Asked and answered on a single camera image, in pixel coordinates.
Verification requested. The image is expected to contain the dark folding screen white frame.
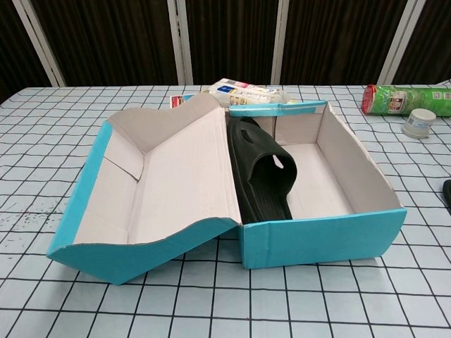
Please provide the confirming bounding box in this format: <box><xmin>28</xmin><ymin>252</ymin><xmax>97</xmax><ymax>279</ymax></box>
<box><xmin>0</xmin><ymin>0</ymin><xmax>451</xmax><ymax>87</ymax></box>

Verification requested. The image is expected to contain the red blue photo card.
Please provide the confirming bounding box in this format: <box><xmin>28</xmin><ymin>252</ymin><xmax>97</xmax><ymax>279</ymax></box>
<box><xmin>169</xmin><ymin>93</ymin><xmax>198</xmax><ymax>108</ymax></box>

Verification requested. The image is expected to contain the light blue shoe box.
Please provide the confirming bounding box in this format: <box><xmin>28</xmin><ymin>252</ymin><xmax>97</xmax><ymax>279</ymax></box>
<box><xmin>47</xmin><ymin>92</ymin><xmax>408</xmax><ymax>287</ymax></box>

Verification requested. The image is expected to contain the small white jar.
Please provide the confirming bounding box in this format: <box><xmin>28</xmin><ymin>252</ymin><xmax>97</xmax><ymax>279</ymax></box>
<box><xmin>401</xmin><ymin>108</ymin><xmax>436</xmax><ymax>139</ymax></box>

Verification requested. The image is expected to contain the white gold snack package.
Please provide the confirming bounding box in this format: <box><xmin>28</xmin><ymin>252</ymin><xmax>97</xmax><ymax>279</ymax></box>
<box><xmin>206</xmin><ymin>77</ymin><xmax>293</xmax><ymax>106</ymax></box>

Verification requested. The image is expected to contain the green chips can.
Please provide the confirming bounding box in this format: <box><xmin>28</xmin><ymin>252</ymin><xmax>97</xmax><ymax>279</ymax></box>
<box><xmin>362</xmin><ymin>83</ymin><xmax>451</xmax><ymax>116</ymax></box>

